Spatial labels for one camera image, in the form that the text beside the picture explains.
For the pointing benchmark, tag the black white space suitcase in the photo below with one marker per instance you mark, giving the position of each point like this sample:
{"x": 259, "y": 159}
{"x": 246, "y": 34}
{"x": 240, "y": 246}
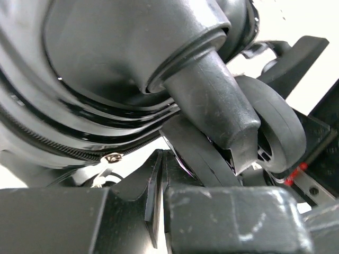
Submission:
{"x": 84, "y": 80}

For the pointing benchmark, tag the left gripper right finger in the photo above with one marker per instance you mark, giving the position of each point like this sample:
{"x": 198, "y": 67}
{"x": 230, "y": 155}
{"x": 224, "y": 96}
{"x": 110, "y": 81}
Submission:
{"x": 200, "y": 219}

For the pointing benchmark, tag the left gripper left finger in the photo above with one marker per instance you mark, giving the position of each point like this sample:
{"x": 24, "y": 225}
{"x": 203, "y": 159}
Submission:
{"x": 123, "y": 218}

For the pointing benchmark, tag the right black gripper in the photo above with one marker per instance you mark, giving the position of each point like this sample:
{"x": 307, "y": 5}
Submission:
{"x": 311, "y": 179}

